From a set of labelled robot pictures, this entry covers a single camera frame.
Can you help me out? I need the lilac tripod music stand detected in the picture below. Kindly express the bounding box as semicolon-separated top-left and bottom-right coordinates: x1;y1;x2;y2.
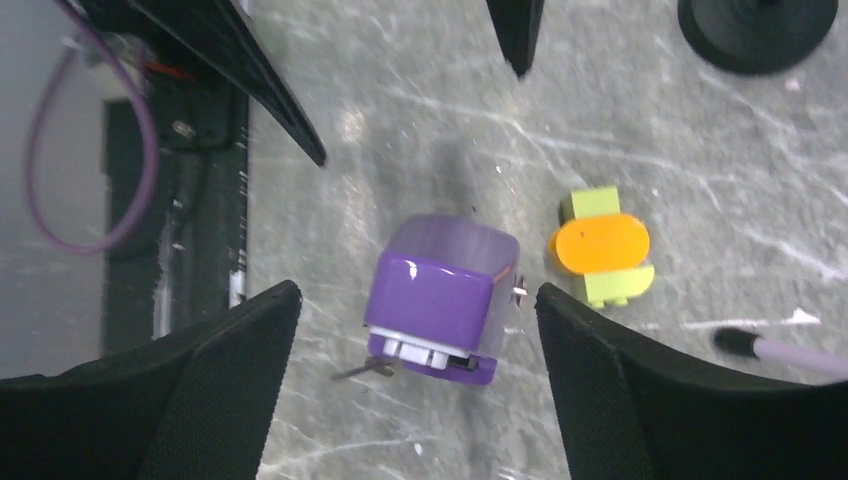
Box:
712;327;847;380

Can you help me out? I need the purple metronome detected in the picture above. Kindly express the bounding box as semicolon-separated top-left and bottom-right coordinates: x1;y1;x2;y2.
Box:
333;214;527;386

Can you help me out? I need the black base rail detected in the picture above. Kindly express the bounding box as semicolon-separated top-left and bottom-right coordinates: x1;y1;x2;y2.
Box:
101;61;249;355

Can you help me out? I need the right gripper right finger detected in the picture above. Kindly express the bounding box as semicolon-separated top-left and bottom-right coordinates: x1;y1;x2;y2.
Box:
535;283;847;479

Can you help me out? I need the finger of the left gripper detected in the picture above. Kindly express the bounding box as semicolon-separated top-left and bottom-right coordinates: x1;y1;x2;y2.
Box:
486;0;545;79
130;0;327;167

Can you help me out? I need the orange green toy block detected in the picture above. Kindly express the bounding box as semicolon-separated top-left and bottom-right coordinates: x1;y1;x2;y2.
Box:
547;186;655;309

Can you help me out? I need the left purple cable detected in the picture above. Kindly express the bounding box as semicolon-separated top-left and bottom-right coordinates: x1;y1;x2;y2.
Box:
25;0;160;256

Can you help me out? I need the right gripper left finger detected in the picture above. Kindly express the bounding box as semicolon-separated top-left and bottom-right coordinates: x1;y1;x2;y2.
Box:
1;280;302;479

